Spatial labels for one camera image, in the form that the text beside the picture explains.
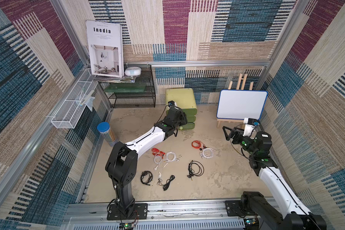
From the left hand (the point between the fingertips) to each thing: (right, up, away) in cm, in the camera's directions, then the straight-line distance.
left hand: (182, 115), depth 89 cm
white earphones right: (+16, -24, +5) cm, 30 cm away
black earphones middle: (-10, -40, -8) cm, 42 cm away
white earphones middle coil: (-7, -26, +3) cm, 27 cm away
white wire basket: (-72, -1, +3) cm, 73 cm away
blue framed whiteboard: (+39, +7, +8) cm, 40 cm away
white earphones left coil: (-16, -29, +3) cm, 33 cm away
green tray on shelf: (-37, +18, +6) cm, 42 cm away
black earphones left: (-21, -36, -4) cm, 42 cm away
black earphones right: (+7, -33, -1) cm, 34 cm away
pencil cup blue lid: (-46, -7, -4) cm, 47 cm away
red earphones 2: (-16, -24, +5) cm, 29 cm away
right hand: (+24, -6, -11) cm, 27 cm away
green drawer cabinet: (+2, +11, +8) cm, 13 cm away
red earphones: (+10, -18, +10) cm, 23 cm away
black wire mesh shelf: (-32, +17, +26) cm, 45 cm away
